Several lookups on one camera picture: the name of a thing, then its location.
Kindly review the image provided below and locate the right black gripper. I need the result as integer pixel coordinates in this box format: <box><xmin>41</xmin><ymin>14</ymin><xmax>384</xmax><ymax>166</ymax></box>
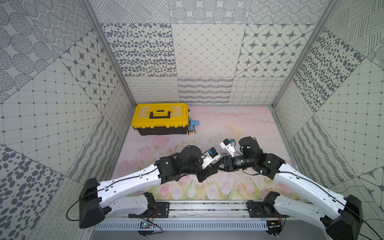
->
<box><xmin>213</xmin><ymin>155</ymin><xmax>255</xmax><ymax>173</ymax></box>

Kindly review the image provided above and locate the yellow black toolbox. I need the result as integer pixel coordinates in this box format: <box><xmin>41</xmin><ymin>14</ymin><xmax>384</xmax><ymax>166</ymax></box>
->
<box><xmin>132</xmin><ymin>103</ymin><xmax>189</xmax><ymax>136</ymax></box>

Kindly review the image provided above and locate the blue yellow hand tool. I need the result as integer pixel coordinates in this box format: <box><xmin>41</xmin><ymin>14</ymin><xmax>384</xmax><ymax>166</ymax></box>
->
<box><xmin>188</xmin><ymin>118</ymin><xmax>200</xmax><ymax>135</ymax></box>

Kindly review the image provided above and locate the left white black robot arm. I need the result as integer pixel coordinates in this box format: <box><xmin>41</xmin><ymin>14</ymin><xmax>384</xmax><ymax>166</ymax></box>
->
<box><xmin>76</xmin><ymin>146</ymin><xmax>221</xmax><ymax>229</ymax></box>

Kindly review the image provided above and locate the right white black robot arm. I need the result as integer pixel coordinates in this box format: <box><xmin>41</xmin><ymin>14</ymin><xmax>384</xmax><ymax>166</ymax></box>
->
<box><xmin>203</xmin><ymin>137</ymin><xmax>368</xmax><ymax>240</ymax></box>

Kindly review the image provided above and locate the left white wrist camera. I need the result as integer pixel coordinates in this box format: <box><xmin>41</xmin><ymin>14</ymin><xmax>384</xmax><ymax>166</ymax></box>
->
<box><xmin>202</xmin><ymin>148</ymin><xmax>221</xmax><ymax>169</ymax></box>

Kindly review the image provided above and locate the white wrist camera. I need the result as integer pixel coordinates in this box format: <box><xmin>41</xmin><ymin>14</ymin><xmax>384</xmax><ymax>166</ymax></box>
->
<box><xmin>202</xmin><ymin>148</ymin><xmax>221</xmax><ymax>169</ymax></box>
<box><xmin>220</xmin><ymin>139</ymin><xmax>236</xmax><ymax>157</ymax></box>

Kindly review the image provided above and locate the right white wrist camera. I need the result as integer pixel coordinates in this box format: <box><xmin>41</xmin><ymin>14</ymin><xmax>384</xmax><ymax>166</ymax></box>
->
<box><xmin>220</xmin><ymin>139</ymin><xmax>236</xmax><ymax>157</ymax></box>

